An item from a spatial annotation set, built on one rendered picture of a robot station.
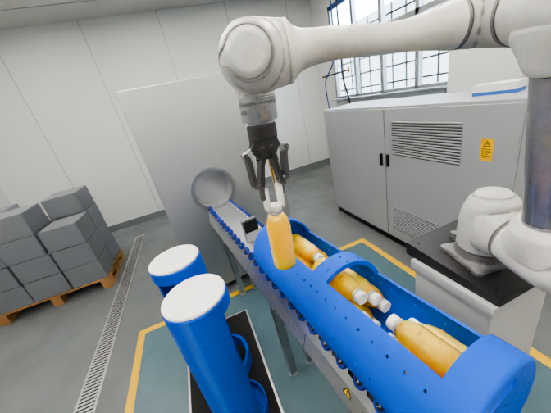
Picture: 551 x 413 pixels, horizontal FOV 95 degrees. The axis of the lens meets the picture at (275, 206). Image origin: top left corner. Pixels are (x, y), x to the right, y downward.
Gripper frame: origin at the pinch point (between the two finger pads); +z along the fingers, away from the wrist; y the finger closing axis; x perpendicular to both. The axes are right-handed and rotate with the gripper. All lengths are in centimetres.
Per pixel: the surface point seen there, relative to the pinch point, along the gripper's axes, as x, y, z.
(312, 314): 11.4, -1.0, 35.4
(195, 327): -25, 31, 52
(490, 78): -66, -269, -10
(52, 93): -493, 111, -81
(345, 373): 20, -4, 55
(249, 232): -75, -16, 50
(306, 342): 0, -3, 61
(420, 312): 28, -28, 39
